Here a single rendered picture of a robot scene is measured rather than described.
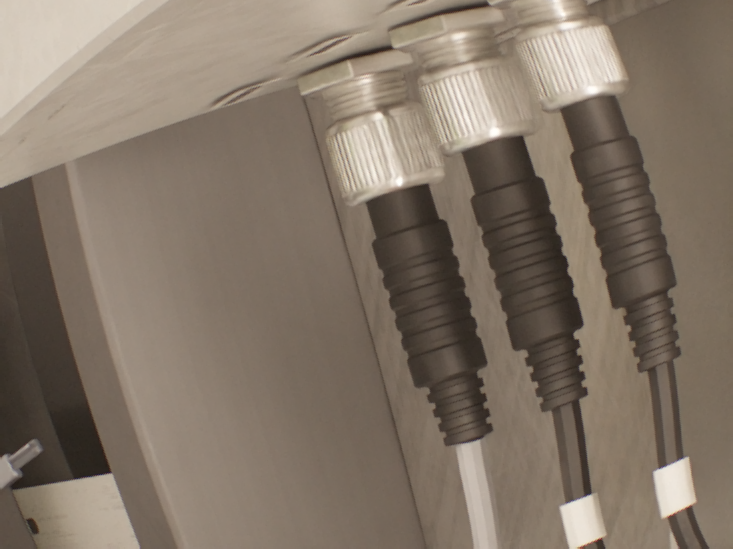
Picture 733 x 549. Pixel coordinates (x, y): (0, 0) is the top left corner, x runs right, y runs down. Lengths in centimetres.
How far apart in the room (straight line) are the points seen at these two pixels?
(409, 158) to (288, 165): 11
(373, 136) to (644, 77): 4
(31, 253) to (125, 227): 96
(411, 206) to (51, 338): 106
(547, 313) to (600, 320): 6
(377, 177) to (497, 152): 3
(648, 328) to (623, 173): 2
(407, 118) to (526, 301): 5
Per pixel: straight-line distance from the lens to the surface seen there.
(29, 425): 163
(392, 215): 67
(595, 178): 60
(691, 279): 66
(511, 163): 63
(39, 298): 172
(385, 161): 66
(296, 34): 61
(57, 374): 172
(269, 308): 77
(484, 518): 67
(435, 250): 67
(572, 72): 60
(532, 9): 60
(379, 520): 78
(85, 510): 162
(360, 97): 67
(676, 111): 65
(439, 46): 64
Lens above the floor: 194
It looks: 40 degrees down
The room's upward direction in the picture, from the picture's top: 6 degrees clockwise
